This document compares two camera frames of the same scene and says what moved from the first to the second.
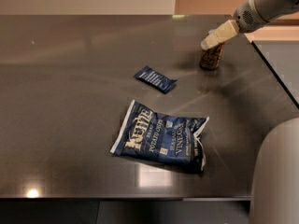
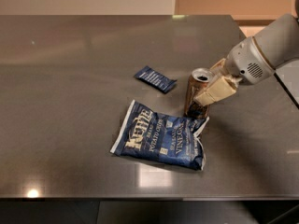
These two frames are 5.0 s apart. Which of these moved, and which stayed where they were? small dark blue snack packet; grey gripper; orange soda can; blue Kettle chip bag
Moved: grey gripper; orange soda can
Stayed: blue Kettle chip bag; small dark blue snack packet
